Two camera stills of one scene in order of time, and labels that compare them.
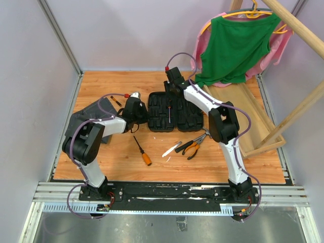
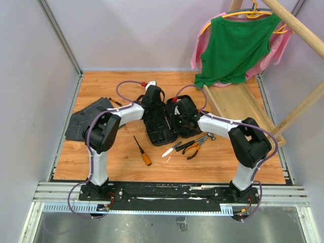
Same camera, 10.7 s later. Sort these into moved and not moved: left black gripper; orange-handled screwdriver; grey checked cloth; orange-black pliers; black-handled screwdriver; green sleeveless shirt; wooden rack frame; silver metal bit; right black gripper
Moved: right black gripper; black-handled screwdriver; left black gripper
Not moved: green sleeveless shirt; wooden rack frame; grey checked cloth; silver metal bit; orange-handled screwdriver; orange-black pliers
